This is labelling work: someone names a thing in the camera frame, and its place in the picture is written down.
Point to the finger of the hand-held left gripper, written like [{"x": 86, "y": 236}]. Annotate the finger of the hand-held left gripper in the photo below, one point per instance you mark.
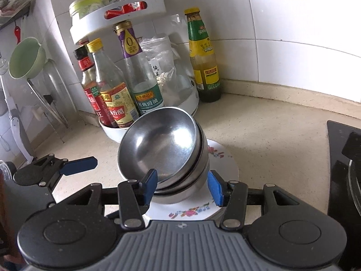
[{"x": 79, "y": 165}]

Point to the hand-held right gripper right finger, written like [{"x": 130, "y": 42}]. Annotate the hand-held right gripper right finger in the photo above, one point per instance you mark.
[{"x": 215, "y": 189}]

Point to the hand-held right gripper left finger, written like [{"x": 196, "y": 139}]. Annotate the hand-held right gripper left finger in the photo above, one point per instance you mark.
[{"x": 149, "y": 187}]

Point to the large floral white plate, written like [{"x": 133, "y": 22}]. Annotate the large floral white plate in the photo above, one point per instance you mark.
[{"x": 222, "y": 172}]

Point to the stainless steel bowl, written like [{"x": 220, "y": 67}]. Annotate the stainless steel bowl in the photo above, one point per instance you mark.
[
  {"x": 183, "y": 197},
  {"x": 158, "y": 138},
  {"x": 206, "y": 161}
]

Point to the white plastic hanging tool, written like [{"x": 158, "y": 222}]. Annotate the white plastic hanging tool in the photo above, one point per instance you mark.
[{"x": 17, "y": 129}]

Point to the red label soy sauce bottle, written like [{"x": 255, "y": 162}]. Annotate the red label soy sauce bottle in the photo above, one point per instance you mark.
[{"x": 93, "y": 101}]

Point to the yellow label vinegar bottle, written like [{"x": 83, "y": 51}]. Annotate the yellow label vinegar bottle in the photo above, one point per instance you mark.
[{"x": 118, "y": 104}]

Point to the glass pot lid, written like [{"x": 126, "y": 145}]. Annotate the glass pot lid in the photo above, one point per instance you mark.
[{"x": 56, "y": 90}]

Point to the clear bottle purple neck label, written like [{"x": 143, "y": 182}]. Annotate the clear bottle purple neck label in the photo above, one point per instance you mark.
[{"x": 146, "y": 96}]

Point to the green hanging ladle cup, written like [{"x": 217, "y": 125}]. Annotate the green hanging ladle cup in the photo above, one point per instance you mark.
[{"x": 26, "y": 59}]

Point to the black gas stove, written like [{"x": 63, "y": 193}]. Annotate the black gas stove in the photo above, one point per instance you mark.
[{"x": 338, "y": 175}]

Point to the clear plastic bag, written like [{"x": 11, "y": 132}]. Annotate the clear plastic bag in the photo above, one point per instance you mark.
[{"x": 163, "y": 62}]

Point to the green yellow label oil bottle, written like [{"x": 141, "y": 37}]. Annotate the green yellow label oil bottle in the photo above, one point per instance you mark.
[{"x": 204, "y": 62}]

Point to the white rotating condiment rack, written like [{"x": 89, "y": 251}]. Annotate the white rotating condiment rack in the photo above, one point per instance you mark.
[{"x": 93, "y": 28}]

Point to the red hanging utensil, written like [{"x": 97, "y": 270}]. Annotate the red hanging utensil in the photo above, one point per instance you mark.
[{"x": 17, "y": 34}]

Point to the jar with green lid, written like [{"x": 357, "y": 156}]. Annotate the jar with green lid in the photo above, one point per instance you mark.
[{"x": 84, "y": 7}]

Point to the white plastic wall hook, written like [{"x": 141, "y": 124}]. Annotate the white plastic wall hook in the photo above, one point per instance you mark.
[{"x": 37, "y": 113}]

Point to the dark wall shelf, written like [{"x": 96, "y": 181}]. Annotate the dark wall shelf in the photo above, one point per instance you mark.
[{"x": 17, "y": 12}]

